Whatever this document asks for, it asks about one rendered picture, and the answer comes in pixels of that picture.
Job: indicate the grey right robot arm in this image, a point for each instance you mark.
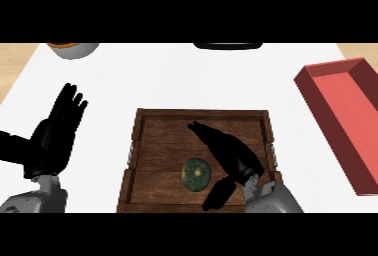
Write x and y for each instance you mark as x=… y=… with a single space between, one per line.
x=268 y=196

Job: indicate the red cardboard box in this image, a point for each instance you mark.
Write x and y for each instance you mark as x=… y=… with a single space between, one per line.
x=344 y=123

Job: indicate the dark green round squash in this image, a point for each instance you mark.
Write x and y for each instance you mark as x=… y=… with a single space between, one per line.
x=195 y=174

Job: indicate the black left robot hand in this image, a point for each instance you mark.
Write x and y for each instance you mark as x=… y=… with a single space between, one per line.
x=53 y=133

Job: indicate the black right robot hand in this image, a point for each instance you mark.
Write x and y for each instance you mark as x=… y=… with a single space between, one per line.
x=231 y=150

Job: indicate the black flat object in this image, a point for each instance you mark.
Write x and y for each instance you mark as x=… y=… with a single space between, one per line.
x=228 y=46

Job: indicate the grey bowl with orange rim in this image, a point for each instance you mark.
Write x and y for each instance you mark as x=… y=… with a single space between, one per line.
x=73 y=50

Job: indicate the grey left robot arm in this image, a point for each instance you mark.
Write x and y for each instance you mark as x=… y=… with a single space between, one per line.
x=39 y=196

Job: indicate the brown wooden tray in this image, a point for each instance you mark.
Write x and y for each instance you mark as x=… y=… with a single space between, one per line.
x=197 y=160

